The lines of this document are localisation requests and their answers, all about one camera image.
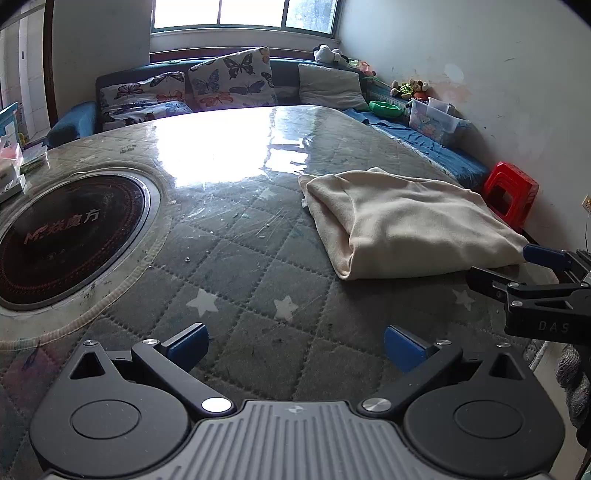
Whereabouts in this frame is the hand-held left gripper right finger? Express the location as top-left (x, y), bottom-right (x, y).
top-left (362, 325), bottom-right (539, 415)

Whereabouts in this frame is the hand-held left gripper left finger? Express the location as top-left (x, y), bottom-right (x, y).
top-left (69, 323), bottom-right (234, 415)

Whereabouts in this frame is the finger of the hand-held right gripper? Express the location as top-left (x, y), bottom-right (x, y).
top-left (523, 244), bottom-right (591, 283)
top-left (466, 266), bottom-right (591, 315)

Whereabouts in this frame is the cream cloth garment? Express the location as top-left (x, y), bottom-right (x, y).
top-left (298, 167), bottom-right (532, 282)

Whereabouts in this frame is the red plastic stool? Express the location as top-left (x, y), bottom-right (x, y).
top-left (482, 160), bottom-right (540, 234)

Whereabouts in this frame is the round black induction cooktop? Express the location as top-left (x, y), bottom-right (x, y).
top-left (0, 171), bottom-right (151, 311)

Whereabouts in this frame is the clear plastic storage box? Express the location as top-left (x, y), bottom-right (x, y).
top-left (407, 96), bottom-right (470, 149)

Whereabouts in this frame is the green bowl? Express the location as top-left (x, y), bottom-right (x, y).
top-left (368, 99), bottom-right (403, 119)

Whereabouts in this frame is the pile of small plush toys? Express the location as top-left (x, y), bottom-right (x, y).
top-left (390, 79), bottom-right (433, 102)

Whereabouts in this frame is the butterfly print blanket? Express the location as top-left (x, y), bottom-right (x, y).
top-left (100, 99), bottom-right (194, 133)

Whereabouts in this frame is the flat green packet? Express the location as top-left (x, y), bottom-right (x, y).
top-left (18, 150), bottom-right (49, 175)

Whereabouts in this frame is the pink green plush toy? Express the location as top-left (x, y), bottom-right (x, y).
top-left (348, 58), bottom-right (378, 77)

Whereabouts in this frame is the grey pillow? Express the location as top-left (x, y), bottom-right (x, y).
top-left (298, 63), bottom-right (370, 112)

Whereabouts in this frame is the white pink tissue box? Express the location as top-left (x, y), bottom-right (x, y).
top-left (0, 138), bottom-right (25, 186)

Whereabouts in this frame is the small butterfly print pillow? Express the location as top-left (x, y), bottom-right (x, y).
top-left (99, 71), bottom-right (188, 108)

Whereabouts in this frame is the large butterfly print pillow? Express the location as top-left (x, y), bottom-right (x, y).
top-left (187, 46), bottom-right (278, 112)

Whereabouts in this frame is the panda plush toy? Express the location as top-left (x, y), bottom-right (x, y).
top-left (313, 44), bottom-right (347, 66)

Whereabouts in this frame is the blue sofa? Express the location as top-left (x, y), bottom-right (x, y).
top-left (46, 55), bottom-right (491, 193)

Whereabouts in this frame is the blue cabinet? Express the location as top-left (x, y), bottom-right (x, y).
top-left (0, 102), bottom-right (22, 140)

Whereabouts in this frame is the window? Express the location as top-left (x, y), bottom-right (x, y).
top-left (150, 0), bottom-right (343, 38)

